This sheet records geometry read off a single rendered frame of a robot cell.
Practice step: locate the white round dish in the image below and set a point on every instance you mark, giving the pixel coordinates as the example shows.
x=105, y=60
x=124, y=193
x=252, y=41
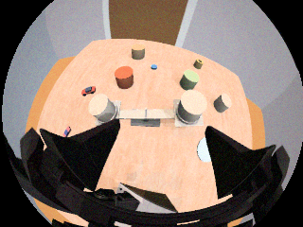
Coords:
x=202, y=151

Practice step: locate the blue short cylinder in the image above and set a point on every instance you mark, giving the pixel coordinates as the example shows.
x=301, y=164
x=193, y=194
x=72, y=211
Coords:
x=153, y=67

